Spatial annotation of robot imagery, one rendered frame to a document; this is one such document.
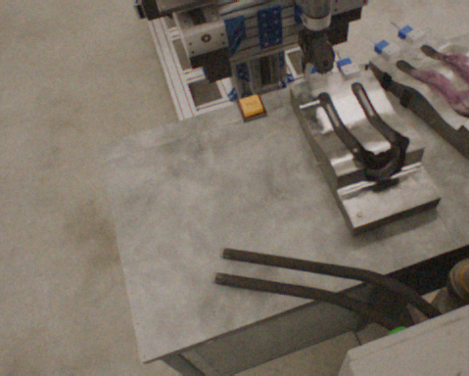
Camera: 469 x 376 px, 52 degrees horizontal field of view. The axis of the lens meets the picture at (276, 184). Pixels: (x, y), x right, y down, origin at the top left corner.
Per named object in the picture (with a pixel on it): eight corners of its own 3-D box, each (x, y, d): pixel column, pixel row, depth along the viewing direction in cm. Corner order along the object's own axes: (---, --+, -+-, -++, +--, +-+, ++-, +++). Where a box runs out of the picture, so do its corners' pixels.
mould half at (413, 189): (290, 104, 158) (289, 75, 146) (363, 81, 161) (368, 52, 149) (351, 236, 134) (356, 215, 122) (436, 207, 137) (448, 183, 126)
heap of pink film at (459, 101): (401, 75, 154) (406, 58, 147) (442, 49, 159) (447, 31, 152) (463, 127, 143) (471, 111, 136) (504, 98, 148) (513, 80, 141)
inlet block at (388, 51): (360, 44, 166) (362, 32, 161) (371, 38, 167) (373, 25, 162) (387, 67, 160) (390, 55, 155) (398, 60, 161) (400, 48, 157)
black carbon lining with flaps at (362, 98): (314, 99, 150) (315, 77, 142) (362, 83, 152) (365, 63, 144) (360, 191, 133) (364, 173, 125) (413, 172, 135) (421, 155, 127)
